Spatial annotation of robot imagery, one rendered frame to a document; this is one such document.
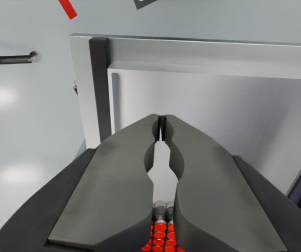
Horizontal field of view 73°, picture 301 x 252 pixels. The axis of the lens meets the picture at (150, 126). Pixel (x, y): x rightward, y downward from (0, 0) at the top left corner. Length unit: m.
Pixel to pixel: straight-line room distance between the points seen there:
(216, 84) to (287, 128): 0.13
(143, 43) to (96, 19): 0.93
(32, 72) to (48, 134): 0.43
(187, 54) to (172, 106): 0.07
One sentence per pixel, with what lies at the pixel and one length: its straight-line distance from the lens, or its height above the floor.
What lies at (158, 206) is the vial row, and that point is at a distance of 0.39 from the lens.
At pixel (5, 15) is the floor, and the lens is 1.36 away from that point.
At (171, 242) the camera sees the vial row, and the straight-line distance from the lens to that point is 0.42.
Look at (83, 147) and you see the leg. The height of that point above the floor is 0.40.
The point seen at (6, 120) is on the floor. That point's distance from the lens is 1.64.
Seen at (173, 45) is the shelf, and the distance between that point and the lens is 0.25.
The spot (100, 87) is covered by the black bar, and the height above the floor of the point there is 0.90.
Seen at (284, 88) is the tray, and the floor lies 0.88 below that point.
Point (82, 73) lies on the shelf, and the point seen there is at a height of 0.88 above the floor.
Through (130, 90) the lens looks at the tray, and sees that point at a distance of 0.26.
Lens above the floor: 1.12
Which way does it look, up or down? 58 degrees down
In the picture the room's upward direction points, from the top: 177 degrees counter-clockwise
